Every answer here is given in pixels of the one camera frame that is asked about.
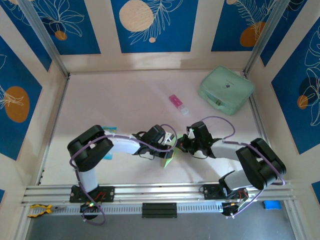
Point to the green paper sheet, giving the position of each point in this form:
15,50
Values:
167,163

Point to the aluminium side rail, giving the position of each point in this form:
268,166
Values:
257,112
51,140

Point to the aluminium frame post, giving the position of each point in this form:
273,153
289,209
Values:
266,37
45,37

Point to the small blue block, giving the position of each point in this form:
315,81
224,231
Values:
271,205

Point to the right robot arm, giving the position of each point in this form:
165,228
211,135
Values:
223,150

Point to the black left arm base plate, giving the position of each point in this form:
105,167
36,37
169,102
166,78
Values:
110,193

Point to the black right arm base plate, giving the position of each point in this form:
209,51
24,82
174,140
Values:
210,192

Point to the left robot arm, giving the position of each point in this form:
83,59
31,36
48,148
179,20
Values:
125,145

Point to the blue wet wipes packet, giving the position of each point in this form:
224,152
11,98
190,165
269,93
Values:
110,128

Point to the pink and clear small bottle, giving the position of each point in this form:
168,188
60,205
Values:
175,99

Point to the black centre rail bracket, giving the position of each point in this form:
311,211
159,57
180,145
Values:
159,210

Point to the aluminium front rail frame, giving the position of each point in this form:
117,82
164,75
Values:
155,192

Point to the mint green zip pouch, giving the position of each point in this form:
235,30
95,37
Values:
225,87

